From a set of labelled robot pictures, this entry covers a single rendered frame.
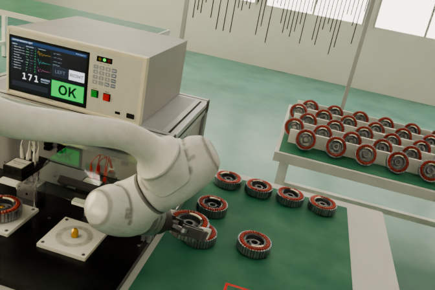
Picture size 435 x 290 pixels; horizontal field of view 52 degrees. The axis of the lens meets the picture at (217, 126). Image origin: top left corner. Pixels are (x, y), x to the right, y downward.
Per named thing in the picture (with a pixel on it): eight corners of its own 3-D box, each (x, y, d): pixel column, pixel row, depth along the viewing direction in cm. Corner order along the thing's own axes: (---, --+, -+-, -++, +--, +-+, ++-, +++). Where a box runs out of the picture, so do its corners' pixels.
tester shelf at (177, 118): (169, 154, 127) (171, 139, 126) (-39, 98, 138) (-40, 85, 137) (208, 111, 168) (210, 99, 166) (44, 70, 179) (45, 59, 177)
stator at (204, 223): (191, 248, 118) (194, 236, 117) (159, 229, 123) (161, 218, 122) (215, 231, 127) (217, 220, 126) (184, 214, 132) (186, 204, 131)
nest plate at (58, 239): (84, 261, 124) (85, 257, 124) (35, 246, 127) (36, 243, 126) (109, 233, 138) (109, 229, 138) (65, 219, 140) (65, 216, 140)
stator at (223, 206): (222, 223, 158) (224, 213, 156) (191, 213, 160) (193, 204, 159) (229, 208, 168) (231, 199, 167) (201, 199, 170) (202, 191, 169)
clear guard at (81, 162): (122, 216, 106) (125, 194, 104) (32, 189, 110) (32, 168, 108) (168, 163, 136) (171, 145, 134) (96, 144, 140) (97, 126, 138)
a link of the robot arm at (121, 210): (128, 248, 100) (175, 217, 97) (83, 245, 86) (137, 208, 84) (111, 206, 104) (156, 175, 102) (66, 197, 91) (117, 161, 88)
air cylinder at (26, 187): (36, 202, 147) (37, 187, 145) (16, 195, 148) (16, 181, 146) (45, 195, 151) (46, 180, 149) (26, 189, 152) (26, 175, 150)
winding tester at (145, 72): (138, 127, 130) (147, 58, 123) (6, 92, 137) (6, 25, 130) (180, 94, 166) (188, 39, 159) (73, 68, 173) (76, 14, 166)
